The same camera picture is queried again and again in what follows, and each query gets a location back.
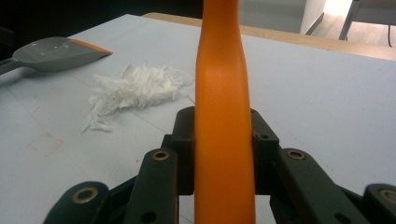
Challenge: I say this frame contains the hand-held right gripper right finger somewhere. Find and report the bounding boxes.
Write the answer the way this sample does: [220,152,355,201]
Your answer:
[249,108,280,196]

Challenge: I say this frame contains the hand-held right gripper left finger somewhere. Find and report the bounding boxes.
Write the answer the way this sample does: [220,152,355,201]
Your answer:
[161,105,196,196]

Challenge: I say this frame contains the orange and grey hand brush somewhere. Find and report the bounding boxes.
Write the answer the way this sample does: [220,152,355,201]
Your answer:
[193,0,257,224]

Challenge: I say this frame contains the pile of white paper shreds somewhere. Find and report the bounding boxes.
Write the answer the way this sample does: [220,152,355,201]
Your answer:
[81,62,194,134]

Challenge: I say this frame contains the grey dustpan with orange edge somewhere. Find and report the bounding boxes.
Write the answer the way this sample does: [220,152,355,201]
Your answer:
[0,36,114,76]

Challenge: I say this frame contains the pale grey work board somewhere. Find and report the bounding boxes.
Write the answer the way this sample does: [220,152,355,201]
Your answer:
[0,13,396,224]

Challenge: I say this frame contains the white cabinet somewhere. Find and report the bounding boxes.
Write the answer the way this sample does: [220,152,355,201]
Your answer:
[299,0,328,35]

